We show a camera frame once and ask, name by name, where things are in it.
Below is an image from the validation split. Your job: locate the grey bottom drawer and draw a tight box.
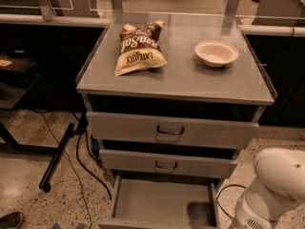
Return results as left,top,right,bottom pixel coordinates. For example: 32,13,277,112
98,173,220,229

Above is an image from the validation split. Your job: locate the grey drawer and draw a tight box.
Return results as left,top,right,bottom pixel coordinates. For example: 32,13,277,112
100,149,237,178
87,112,258,149
98,173,220,229

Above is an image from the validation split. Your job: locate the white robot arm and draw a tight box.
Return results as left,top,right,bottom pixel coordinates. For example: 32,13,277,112
229,148,305,229

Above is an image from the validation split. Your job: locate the grey metal drawer cabinet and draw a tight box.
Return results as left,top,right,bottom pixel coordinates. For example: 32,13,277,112
75,12,278,189

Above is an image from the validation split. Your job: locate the grey top drawer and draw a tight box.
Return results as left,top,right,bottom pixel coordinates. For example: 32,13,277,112
87,112,258,149

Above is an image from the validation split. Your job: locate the grey middle drawer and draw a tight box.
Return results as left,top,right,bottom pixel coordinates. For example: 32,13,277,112
100,149,237,178

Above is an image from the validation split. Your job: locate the brown yellow chip bag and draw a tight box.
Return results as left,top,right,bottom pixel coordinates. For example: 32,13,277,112
114,20,167,76

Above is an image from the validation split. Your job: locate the white paper bowl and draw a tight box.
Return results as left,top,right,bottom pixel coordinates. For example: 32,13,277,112
194,40,239,68

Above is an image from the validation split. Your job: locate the black stand leg with wheel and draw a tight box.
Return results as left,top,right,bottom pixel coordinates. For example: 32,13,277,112
39,123,74,193

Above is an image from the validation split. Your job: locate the dark side table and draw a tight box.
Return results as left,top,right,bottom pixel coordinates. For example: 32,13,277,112
0,52,55,155

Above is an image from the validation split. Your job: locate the brown shoe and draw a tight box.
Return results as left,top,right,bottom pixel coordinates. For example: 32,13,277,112
0,212,24,229

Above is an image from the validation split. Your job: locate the black floor cable left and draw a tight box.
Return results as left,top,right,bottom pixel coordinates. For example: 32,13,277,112
31,108,113,229

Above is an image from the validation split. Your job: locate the black cable loop right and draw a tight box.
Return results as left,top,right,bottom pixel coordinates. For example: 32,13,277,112
216,183,248,221

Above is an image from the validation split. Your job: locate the white counter rail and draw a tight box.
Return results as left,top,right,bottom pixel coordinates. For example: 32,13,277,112
0,13,111,28

